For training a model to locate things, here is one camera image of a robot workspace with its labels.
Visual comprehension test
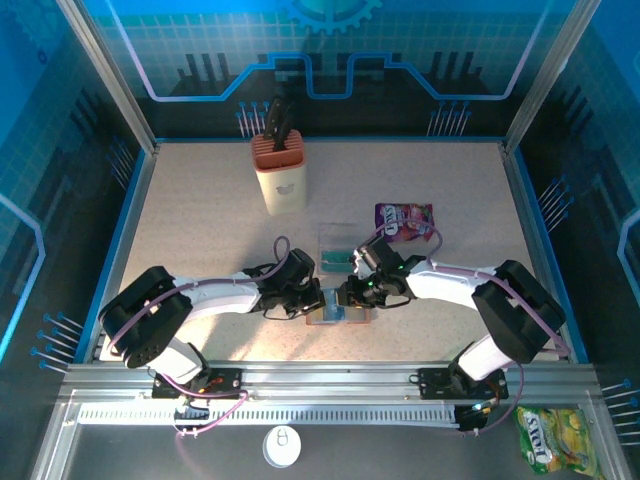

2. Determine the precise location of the orange tray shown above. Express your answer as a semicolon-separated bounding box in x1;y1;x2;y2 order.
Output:
304;304;374;326

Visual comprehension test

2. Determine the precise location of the teal credit card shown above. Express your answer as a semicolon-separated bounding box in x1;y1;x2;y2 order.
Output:
319;249;352;275

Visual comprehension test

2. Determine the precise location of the clear acrylic card tray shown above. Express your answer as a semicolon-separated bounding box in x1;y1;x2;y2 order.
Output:
317;221;361;275

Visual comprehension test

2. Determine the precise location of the purple Fox's candy bag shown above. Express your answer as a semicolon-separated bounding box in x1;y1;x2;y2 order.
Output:
373;201;436;246

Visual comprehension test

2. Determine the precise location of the cream knife block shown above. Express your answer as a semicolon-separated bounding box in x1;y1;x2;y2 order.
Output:
249;128;309;217

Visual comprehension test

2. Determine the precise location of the green yellow Fox's candy bag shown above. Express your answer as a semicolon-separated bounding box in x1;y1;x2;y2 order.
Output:
514;405;601;476

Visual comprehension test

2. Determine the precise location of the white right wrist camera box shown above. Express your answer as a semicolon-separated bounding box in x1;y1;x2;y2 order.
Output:
351;244;376;277

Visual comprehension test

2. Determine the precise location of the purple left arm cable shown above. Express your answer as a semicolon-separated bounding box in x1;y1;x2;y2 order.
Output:
107;234;292;480

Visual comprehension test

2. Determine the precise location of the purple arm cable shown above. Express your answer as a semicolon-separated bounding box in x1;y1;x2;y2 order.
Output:
107;234;292;480
357;222;571;439

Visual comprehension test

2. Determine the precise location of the aluminium frame rail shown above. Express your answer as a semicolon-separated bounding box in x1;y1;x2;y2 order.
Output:
57;359;601;404

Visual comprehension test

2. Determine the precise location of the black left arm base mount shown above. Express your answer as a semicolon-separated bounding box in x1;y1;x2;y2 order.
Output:
151;367;245;401

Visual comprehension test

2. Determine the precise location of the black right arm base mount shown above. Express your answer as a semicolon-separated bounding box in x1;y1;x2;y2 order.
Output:
409;367;510;434

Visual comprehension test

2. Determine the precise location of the white slotted cable duct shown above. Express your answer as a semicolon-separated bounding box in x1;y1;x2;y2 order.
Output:
74;402;461;426

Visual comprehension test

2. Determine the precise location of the aluminium side rail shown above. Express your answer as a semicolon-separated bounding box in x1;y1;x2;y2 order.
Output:
501;142;571;362
92;143;160;362

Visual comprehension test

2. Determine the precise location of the black handled knife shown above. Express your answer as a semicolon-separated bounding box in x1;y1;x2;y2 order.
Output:
273;102;296;151
263;97;286;151

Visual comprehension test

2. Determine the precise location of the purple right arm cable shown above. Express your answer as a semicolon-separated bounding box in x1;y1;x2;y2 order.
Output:
357;222;571;439

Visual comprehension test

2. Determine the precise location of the aluminium frame post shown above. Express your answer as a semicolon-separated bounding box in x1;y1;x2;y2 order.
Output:
501;0;605;154
55;0;161;154

